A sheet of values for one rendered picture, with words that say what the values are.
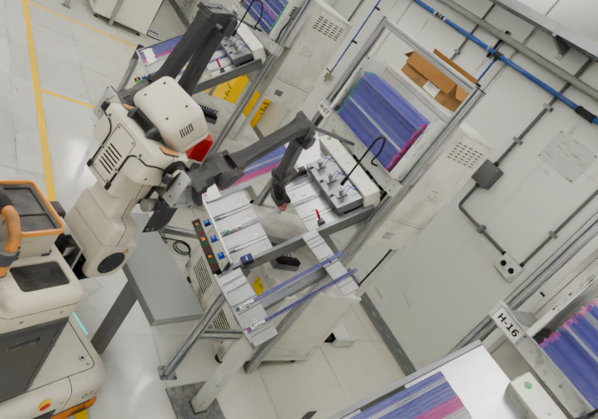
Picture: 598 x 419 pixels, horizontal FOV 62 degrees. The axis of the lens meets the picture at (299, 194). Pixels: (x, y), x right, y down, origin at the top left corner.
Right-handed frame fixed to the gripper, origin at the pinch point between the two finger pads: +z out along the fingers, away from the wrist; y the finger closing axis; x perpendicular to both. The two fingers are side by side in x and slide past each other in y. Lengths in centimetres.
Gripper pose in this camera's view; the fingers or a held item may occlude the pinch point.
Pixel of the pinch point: (282, 208)
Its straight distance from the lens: 240.3
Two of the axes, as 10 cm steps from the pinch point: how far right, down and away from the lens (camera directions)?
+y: -4.1, -6.4, 6.5
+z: 0.9, 6.9, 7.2
